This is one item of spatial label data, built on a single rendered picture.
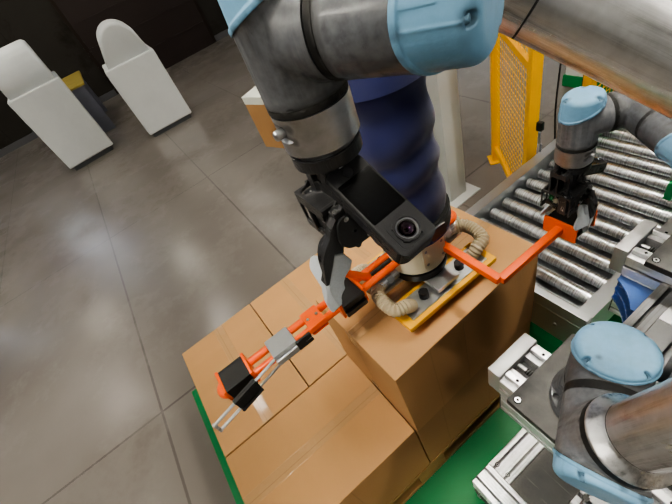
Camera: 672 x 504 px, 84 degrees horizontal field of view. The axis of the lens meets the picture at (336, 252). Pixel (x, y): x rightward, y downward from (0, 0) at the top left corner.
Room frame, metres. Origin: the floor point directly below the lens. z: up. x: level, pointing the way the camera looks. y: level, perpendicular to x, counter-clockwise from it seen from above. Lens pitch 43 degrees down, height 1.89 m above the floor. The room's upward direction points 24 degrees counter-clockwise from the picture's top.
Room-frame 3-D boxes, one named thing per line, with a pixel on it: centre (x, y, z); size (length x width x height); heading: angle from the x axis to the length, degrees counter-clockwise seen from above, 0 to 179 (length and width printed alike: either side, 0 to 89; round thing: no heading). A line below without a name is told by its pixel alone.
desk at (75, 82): (7.82, 3.14, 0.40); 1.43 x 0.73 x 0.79; 17
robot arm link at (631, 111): (0.53, -0.65, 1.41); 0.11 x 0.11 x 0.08; 74
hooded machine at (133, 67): (6.29, 1.54, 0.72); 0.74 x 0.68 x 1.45; 108
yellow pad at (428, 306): (0.65, -0.24, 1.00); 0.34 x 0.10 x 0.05; 108
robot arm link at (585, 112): (0.58, -0.56, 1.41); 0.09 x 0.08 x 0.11; 74
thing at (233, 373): (0.57, 0.36, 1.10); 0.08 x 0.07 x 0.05; 108
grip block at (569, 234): (0.58, -0.58, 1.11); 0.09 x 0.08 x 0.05; 18
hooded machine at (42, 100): (6.45, 2.91, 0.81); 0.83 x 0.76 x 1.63; 18
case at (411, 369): (0.75, -0.22, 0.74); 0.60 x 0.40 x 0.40; 109
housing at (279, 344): (0.60, 0.23, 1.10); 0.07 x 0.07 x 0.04; 18
